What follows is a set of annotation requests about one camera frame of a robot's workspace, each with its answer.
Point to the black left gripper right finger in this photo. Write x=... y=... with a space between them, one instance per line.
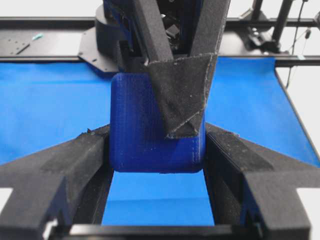
x=253 y=186

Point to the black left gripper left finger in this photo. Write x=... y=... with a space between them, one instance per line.
x=66 y=184

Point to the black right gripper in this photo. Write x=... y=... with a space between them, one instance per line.
x=177 y=42

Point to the blue plastic block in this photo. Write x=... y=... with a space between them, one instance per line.
x=137 y=142

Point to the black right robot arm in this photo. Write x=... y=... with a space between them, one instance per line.
x=107 y=36

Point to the blue table cloth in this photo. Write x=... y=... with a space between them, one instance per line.
x=182 y=199

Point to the black camera stand post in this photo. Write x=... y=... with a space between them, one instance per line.
x=265 y=42

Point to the black aluminium table frame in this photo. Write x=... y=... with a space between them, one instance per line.
x=50 y=42

